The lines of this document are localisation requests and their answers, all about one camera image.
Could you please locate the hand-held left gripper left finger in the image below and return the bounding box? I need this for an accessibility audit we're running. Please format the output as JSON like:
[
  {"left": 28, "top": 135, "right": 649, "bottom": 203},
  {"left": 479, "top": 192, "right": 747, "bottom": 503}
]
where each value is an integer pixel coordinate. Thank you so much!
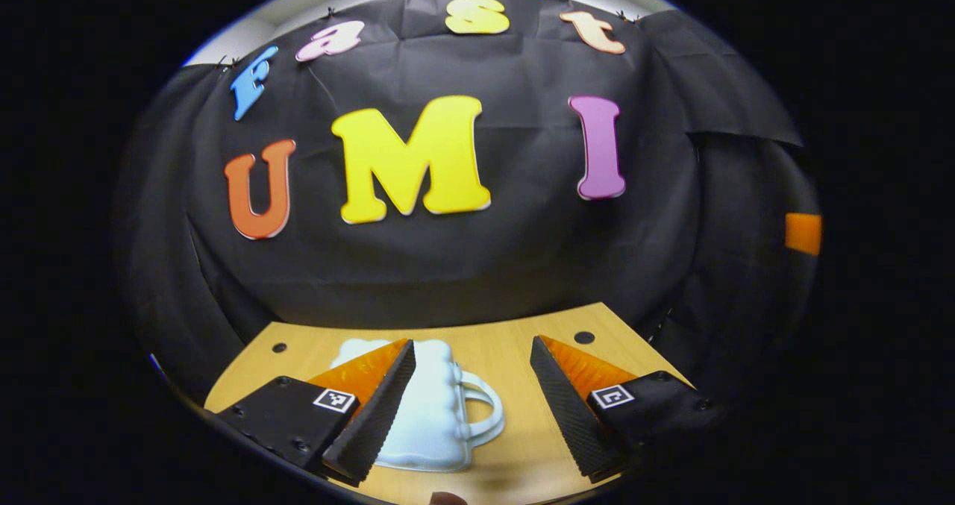
[{"left": 216, "top": 339, "right": 417, "bottom": 487}]

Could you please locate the light blue suitcase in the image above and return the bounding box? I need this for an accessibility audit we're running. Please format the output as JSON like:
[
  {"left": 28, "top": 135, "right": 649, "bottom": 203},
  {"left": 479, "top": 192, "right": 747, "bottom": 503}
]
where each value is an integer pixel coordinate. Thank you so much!
[{"left": 328, "top": 339, "right": 506, "bottom": 473}]

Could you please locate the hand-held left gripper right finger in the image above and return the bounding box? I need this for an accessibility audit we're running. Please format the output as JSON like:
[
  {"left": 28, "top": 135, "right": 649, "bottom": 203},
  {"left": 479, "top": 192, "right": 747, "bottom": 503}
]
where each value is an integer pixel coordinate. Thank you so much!
[{"left": 529, "top": 335, "right": 721, "bottom": 484}]

